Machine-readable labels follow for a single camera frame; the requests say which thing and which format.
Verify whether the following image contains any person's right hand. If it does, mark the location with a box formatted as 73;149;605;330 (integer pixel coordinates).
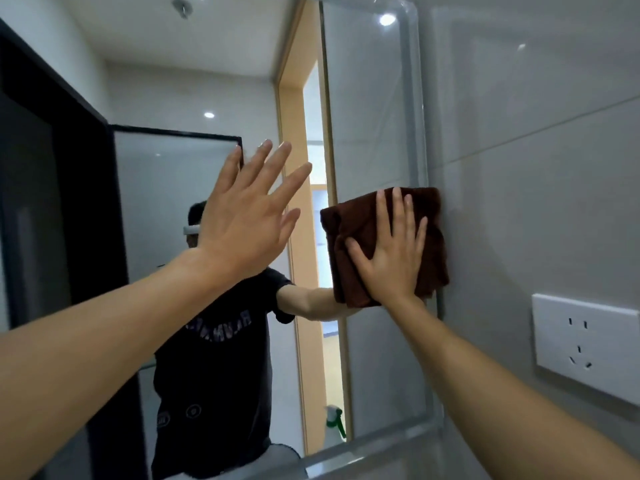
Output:
345;187;429;309

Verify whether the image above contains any person's left hand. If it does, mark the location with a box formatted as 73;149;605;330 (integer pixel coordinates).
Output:
189;139;313;283

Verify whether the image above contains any brown microfibre cloth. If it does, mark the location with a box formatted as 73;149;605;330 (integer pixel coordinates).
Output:
319;187;451;309

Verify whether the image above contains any wall mirror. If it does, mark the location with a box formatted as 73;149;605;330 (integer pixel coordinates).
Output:
0;0;447;480

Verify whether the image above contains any person's right forearm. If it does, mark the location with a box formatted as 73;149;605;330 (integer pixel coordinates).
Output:
385;294;640;480

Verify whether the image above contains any person's left forearm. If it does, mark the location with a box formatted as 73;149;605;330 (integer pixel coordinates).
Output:
0;249;232;480

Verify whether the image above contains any white wall socket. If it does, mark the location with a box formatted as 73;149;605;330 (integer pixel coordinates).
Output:
531;293;640;409

